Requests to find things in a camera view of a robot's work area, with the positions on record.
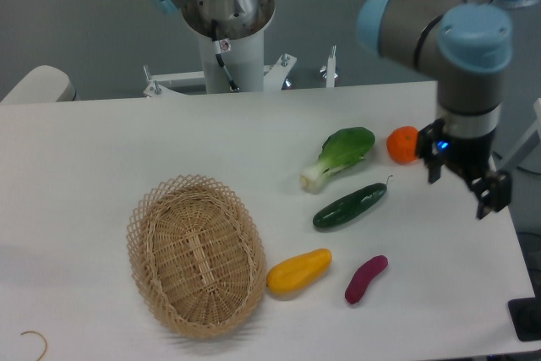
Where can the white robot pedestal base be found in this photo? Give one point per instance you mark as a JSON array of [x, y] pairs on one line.
[[230, 36]]

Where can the woven wicker basket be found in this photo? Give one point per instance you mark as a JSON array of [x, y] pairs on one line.
[[196, 256]]

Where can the white frame at right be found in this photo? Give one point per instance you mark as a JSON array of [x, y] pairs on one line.
[[525, 144]]

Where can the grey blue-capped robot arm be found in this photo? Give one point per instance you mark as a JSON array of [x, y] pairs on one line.
[[464, 45]]

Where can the yellow papaya fruit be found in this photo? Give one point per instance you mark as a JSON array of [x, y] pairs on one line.
[[298, 272]]

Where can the purple sweet potato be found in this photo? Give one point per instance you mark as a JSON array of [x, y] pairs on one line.
[[362, 278]]

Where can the orange tangerine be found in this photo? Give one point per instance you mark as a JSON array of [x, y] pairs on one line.
[[401, 145]]

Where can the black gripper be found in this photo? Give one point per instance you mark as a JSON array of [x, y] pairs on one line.
[[468, 158]]

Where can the white chair armrest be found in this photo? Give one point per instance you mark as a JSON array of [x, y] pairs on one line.
[[43, 84]]

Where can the green bok choy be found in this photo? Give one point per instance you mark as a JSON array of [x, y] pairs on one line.
[[343, 149]]

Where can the black device at table edge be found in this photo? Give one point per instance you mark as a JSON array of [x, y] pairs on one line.
[[525, 316]]

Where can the dark green cucumber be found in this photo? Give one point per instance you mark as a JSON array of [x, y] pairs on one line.
[[350, 206]]

